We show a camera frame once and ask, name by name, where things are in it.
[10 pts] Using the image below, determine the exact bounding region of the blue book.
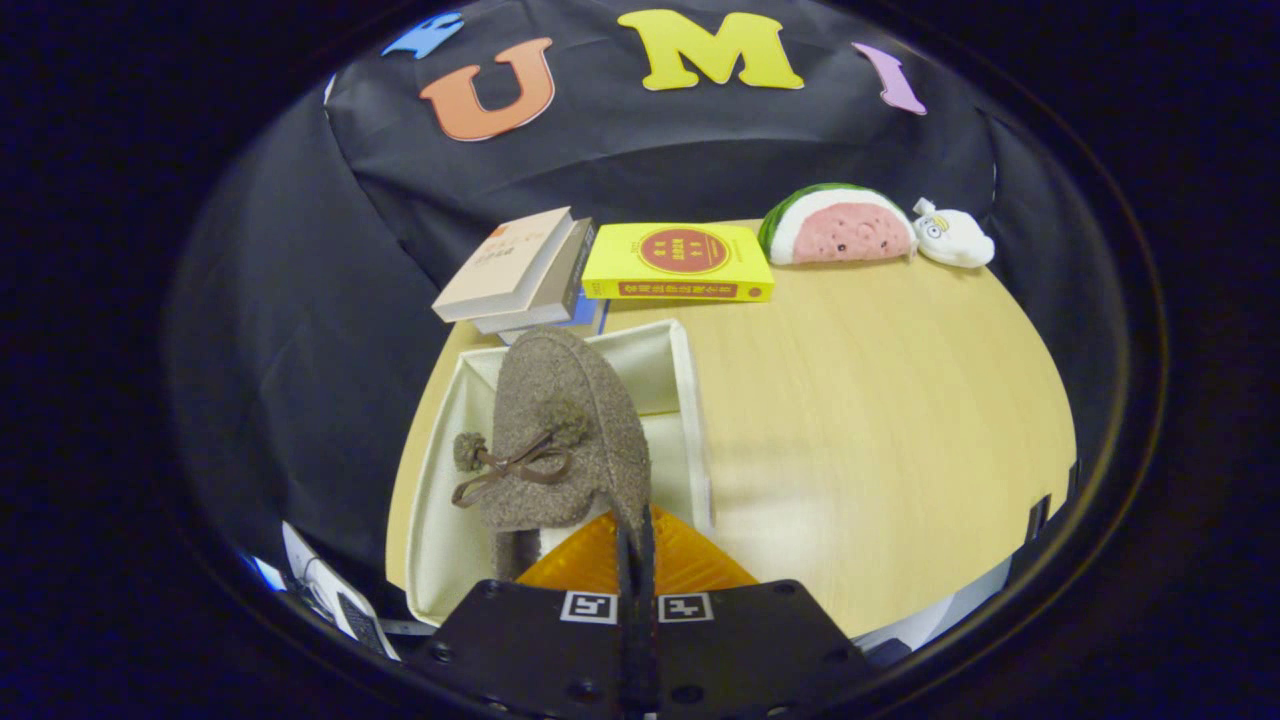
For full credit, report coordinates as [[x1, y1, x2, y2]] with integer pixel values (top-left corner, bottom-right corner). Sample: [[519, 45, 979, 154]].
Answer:
[[497, 295, 611, 346]]

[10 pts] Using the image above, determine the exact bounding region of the watermelon slice plush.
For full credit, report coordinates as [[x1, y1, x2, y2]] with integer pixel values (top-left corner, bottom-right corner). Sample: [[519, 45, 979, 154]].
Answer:
[[757, 183, 918, 266]]

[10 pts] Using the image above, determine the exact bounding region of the cream fabric storage box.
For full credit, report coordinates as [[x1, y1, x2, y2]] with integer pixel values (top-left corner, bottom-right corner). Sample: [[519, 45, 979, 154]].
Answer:
[[405, 319, 714, 627]]

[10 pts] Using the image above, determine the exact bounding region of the beige book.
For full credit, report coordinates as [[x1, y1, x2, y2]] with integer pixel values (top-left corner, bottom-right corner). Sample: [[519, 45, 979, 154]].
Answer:
[[432, 207, 576, 323]]

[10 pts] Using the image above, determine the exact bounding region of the brown fuzzy shoe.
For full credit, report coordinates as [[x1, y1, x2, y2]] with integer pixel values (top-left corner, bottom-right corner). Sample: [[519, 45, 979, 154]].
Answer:
[[452, 325, 653, 583]]

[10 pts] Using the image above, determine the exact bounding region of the white plush toy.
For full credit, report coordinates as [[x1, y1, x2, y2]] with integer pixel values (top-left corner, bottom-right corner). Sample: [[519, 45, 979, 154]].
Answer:
[[911, 197, 996, 269]]

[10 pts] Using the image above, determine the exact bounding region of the white paper sheet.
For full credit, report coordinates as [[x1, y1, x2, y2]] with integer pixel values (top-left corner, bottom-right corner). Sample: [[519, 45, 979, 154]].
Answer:
[[283, 520, 401, 661]]

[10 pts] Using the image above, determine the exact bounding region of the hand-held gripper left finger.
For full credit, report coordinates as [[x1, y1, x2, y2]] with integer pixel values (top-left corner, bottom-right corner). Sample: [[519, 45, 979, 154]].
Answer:
[[405, 510, 641, 720]]

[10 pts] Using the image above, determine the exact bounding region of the grey book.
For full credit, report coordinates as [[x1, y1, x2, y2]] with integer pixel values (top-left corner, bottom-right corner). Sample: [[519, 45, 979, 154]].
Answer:
[[472, 217, 596, 335]]

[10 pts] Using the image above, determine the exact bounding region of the yellow book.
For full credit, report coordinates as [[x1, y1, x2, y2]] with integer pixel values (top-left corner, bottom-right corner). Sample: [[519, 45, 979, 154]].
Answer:
[[581, 223, 776, 302]]

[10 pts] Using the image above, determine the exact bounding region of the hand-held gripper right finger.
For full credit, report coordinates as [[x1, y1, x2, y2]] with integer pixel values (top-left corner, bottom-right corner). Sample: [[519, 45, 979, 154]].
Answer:
[[640, 505, 881, 720]]

